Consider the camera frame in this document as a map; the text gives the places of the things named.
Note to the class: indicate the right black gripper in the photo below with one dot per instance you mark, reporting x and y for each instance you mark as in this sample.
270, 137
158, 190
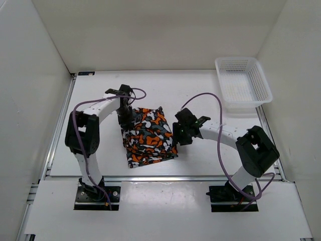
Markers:
176, 137

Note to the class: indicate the dark corner label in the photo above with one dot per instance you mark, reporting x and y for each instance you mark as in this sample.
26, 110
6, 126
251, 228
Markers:
86, 73

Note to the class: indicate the orange camouflage shorts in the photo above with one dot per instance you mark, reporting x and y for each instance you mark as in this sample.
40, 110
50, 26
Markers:
150, 140

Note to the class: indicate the left aluminium rail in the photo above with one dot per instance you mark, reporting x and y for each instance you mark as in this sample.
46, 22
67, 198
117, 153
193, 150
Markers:
57, 131

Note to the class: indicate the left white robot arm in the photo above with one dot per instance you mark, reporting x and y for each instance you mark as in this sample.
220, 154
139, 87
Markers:
83, 130

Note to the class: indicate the front aluminium rail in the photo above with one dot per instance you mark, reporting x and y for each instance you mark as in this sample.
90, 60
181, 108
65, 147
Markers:
163, 178

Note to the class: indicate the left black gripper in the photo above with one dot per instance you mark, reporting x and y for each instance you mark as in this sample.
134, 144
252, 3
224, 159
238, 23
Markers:
129, 121

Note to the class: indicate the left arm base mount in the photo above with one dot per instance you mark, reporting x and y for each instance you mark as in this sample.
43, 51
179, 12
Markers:
87, 200

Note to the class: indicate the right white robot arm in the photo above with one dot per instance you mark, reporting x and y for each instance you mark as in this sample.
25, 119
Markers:
256, 150

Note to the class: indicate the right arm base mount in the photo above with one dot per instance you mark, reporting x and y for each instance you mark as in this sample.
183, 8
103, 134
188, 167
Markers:
223, 201

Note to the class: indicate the white plastic mesh basket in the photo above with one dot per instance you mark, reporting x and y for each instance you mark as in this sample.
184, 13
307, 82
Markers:
242, 82

